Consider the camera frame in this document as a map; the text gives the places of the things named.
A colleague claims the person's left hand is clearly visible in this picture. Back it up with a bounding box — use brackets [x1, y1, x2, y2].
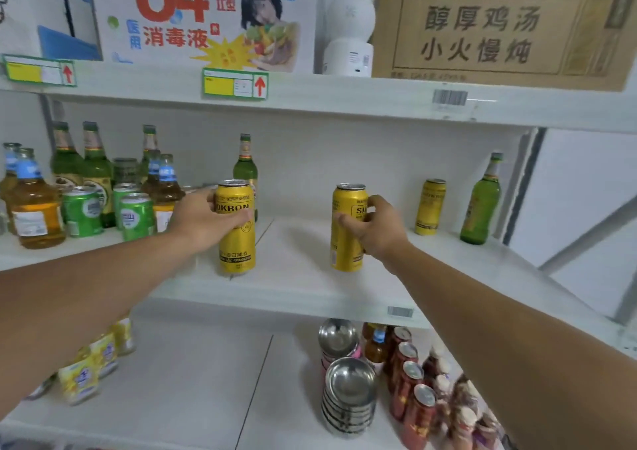
[169, 188, 253, 255]

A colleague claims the person's right hand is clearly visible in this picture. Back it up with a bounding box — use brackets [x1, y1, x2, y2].
[338, 195, 412, 262]

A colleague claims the yellow beer can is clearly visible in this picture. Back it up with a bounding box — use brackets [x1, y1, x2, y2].
[415, 178, 448, 237]
[214, 179, 256, 274]
[330, 183, 369, 273]

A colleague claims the person's left forearm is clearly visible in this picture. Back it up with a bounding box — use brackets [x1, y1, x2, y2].
[0, 230, 201, 421]

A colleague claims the person's right forearm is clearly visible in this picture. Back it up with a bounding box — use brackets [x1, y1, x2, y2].
[382, 246, 637, 450]

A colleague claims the green glass beer bottle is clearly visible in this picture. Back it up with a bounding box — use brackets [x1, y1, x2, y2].
[460, 152, 504, 246]
[232, 133, 259, 223]
[82, 121, 116, 229]
[50, 121, 84, 193]
[140, 124, 160, 183]

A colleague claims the amber bottle with blue neck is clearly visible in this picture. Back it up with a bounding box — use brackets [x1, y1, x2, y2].
[0, 142, 24, 234]
[151, 154, 186, 234]
[9, 147, 67, 250]
[143, 149, 162, 198]

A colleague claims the white metal shelf unit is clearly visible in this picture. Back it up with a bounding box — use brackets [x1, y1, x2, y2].
[0, 55, 637, 450]

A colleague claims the short stack of steel bowls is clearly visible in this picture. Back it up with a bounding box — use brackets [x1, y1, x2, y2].
[318, 318, 361, 369]

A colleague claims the dark green drink can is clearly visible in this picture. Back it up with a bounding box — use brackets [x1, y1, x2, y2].
[111, 158, 140, 187]

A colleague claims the small amber bottle blue cap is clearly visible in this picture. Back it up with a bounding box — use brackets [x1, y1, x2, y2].
[364, 326, 389, 377]

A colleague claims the red drink can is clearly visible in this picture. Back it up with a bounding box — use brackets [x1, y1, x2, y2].
[389, 342, 419, 407]
[401, 383, 438, 450]
[385, 326, 413, 382]
[390, 360, 424, 423]

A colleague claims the green yellow shelf price tag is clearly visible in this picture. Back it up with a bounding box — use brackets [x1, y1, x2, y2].
[202, 67, 270, 101]
[2, 54, 77, 88]

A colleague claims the white barcode shelf label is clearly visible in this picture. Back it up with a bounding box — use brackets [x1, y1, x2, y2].
[431, 89, 469, 108]

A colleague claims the yellow drink packet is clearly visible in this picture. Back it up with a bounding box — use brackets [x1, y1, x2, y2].
[58, 347, 101, 407]
[90, 332, 120, 379]
[112, 317, 136, 357]

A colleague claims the tall stack of steel bowls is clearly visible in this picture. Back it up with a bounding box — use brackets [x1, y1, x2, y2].
[320, 357, 378, 439]

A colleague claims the white printed disinfectant carton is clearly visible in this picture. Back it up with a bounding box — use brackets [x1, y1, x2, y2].
[87, 0, 319, 75]

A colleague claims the cluster of white-capped sauce bottles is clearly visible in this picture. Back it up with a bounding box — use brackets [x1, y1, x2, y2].
[422, 347, 500, 450]

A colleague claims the brown cardboard carton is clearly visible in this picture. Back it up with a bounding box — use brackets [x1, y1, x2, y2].
[370, 0, 637, 92]

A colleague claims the white carton with blue print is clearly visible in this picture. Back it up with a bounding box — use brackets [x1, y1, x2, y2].
[0, 0, 104, 62]

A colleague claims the white round security camera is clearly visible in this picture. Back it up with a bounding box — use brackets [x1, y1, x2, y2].
[322, 0, 377, 78]

